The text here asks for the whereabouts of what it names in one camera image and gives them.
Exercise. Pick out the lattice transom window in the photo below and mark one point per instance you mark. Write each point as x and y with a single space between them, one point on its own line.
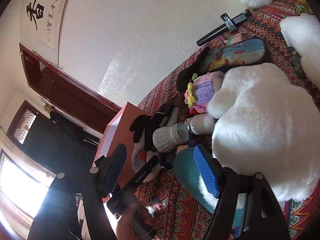
25 125

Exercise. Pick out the teal rounded object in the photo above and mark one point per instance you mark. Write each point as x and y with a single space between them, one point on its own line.
187 175

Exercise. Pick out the pink purple knitted toy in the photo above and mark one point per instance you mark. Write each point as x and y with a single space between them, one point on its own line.
205 90

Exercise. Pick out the person's left hand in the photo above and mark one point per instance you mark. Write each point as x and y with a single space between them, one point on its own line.
127 226

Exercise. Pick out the dark cloth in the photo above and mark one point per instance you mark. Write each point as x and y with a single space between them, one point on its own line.
192 66

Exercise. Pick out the wooden frame window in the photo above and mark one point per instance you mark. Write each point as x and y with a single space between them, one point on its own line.
20 187

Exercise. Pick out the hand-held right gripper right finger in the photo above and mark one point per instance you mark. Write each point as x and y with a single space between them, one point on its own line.
206 171

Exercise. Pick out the white plastic bag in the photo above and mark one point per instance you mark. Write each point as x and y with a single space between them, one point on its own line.
138 160

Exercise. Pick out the calligraphy wall scroll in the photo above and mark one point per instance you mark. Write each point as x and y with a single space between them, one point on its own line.
47 17

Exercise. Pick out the pink green striped pouch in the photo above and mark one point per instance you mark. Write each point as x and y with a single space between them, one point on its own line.
235 39

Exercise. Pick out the picture-printed oval case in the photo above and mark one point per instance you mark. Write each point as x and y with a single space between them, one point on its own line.
237 52

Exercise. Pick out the black selfie stick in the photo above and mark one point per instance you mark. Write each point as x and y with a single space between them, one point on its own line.
212 35

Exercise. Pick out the large white plush toy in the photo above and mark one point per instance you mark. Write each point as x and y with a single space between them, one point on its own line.
262 130

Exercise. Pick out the green packet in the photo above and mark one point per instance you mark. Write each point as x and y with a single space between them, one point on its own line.
303 8

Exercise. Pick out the white ribbed jar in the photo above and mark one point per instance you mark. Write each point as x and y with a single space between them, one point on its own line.
167 137

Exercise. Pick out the black mesh fabric item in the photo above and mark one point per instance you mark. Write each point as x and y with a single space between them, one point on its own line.
163 118

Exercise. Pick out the patterned red blanket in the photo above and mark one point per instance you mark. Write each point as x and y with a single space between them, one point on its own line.
180 205

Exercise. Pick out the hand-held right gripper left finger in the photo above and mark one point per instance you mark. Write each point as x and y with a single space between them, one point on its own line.
115 172

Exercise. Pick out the black glove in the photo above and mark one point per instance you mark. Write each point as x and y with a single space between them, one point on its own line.
142 130

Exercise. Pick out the red cardboard box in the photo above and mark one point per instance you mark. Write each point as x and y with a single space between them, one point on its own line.
122 125

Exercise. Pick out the dark door curtain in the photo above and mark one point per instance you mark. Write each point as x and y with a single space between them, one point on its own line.
57 142

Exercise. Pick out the grey white bottle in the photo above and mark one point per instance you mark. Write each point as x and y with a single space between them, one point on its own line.
200 124

